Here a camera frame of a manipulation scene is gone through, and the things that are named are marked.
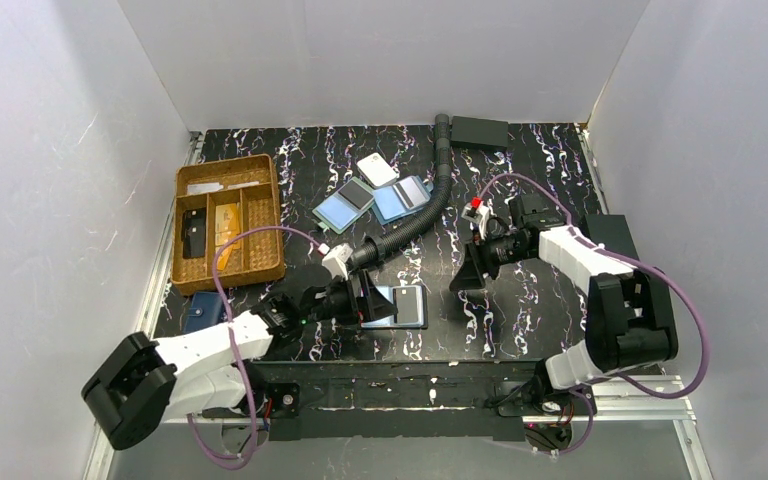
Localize black box at right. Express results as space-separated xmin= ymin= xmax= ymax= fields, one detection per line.
xmin=578 ymin=214 xmax=639 ymax=267

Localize white card case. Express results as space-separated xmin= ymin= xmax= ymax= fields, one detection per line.
xmin=356 ymin=153 xmax=399 ymax=189

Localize white card in tray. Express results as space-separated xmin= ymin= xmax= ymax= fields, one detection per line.
xmin=185 ymin=181 xmax=260 ymax=195

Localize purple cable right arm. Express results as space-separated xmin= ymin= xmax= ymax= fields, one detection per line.
xmin=476 ymin=173 xmax=711 ymax=455

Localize black card in tray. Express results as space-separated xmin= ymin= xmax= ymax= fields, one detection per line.
xmin=180 ymin=208 xmax=207 ymax=259

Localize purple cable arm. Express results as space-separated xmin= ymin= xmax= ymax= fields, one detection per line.
xmin=476 ymin=173 xmax=711 ymax=455
xmin=186 ymin=225 xmax=332 ymax=472

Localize black corrugated hose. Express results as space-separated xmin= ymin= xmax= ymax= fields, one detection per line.
xmin=350 ymin=113 xmax=455 ymax=270

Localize green card holder open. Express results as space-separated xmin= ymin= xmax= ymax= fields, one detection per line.
xmin=312 ymin=178 xmax=374 ymax=234

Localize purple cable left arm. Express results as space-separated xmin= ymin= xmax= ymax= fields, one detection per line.
xmin=186 ymin=225 xmax=332 ymax=472

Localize blue card holder open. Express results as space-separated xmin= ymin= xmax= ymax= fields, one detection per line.
xmin=372 ymin=175 xmax=433 ymax=225

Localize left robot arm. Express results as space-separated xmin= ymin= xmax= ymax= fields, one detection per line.
xmin=81 ymin=254 xmax=428 ymax=451

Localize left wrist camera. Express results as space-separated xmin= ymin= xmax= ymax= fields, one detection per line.
xmin=317 ymin=243 xmax=353 ymax=280

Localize aluminium frame rail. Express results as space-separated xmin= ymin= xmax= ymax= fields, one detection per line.
xmin=82 ymin=376 xmax=713 ymax=480

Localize black box at back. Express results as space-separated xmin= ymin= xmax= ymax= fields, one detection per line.
xmin=450 ymin=116 xmax=509 ymax=152

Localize woven wicker tray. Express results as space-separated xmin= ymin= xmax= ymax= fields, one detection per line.
xmin=170 ymin=154 xmax=285 ymax=296

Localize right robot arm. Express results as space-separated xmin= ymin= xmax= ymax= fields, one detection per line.
xmin=449 ymin=195 xmax=678 ymax=394

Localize black box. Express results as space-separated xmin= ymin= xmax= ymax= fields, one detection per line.
xmin=578 ymin=214 xmax=639 ymax=267
xmin=450 ymin=116 xmax=509 ymax=152

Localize gold cards in tray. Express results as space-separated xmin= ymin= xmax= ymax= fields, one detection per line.
xmin=214 ymin=203 xmax=241 ymax=271

